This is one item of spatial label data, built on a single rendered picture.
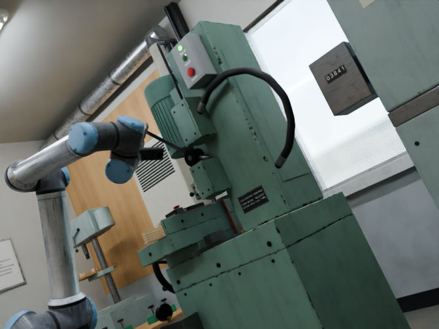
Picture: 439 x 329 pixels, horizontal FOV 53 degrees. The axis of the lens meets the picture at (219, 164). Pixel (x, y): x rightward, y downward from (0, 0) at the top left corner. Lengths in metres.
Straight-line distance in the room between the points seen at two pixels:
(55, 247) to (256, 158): 0.92
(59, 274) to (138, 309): 2.10
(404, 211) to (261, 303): 1.58
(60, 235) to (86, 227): 2.15
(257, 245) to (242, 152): 0.31
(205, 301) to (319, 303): 0.44
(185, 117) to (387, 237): 1.75
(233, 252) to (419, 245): 1.63
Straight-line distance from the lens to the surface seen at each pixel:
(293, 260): 1.30
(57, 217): 1.89
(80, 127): 1.35
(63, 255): 1.90
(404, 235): 2.87
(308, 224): 1.42
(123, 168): 1.45
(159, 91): 1.78
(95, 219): 3.95
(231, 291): 1.49
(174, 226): 1.52
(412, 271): 2.92
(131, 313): 3.92
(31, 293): 4.60
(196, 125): 1.48
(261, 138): 1.44
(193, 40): 1.53
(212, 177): 1.47
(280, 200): 1.40
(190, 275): 1.61
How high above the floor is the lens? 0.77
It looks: 11 degrees up
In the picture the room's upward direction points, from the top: 24 degrees counter-clockwise
